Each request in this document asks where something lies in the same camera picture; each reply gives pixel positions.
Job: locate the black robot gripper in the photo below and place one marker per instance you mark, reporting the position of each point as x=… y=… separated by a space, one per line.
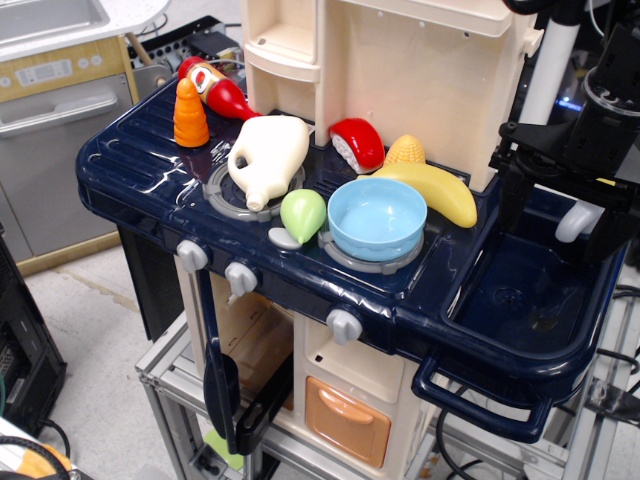
x=582 y=158

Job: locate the orange toy carrot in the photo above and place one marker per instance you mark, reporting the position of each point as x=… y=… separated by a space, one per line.
x=190 y=122

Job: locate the light blue toy bowl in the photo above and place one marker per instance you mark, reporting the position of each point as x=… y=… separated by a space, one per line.
x=376 y=219

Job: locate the grey toy faucet yellow cap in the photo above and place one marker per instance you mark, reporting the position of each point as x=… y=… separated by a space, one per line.
x=580 y=219

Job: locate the navy toy kitchen countertop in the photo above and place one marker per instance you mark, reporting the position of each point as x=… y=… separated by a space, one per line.
x=502 y=325

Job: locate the yellow toy banana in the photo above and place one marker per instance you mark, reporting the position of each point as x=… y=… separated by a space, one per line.
x=442 y=191

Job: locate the yellow toy corn cob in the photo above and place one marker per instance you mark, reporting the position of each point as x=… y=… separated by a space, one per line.
x=406 y=149

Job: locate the cream toy kitchen upper cabinet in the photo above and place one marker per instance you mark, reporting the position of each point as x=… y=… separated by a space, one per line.
x=445 y=72

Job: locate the red toy sushi piece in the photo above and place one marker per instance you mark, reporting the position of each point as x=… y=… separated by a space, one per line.
x=359 y=144

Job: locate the grey right stove knob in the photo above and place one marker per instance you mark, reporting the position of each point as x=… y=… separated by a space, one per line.
x=344 y=326

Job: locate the grey stove knob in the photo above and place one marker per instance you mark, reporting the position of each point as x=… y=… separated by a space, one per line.
x=192 y=256
x=241 y=278
x=344 y=326

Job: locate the green toy pear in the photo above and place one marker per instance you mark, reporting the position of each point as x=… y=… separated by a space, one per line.
x=303 y=212

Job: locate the cream toy milk jug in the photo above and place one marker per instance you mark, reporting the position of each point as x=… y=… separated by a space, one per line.
x=266 y=155

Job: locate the orange toy drawer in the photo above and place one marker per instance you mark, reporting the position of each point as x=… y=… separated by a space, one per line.
x=348 y=424

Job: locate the grey middle stove knob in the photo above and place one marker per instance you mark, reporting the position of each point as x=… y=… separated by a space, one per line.
x=241 y=278

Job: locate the cream toy kitchen lower body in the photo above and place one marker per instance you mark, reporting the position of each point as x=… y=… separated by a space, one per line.
x=258 y=335

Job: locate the red toy ketchup bottle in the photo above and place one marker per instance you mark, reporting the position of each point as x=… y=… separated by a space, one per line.
x=216 y=91

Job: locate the grey left stove knob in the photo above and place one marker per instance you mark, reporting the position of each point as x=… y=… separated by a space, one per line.
x=192 y=256

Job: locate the black toy oven door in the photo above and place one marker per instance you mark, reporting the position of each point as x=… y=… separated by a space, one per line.
x=257 y=418

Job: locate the navy hanging toy spoon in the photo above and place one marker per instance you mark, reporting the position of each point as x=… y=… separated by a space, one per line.
x=221 y=381

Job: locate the wooden grey toy dishwasher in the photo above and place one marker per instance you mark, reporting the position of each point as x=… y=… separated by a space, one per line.
x=65 y=75

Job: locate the black computer case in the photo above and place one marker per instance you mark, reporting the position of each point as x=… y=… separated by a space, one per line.
x=32 y=369

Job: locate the aluminium frame cart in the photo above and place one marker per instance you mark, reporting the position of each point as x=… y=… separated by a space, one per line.
x=577 y=442

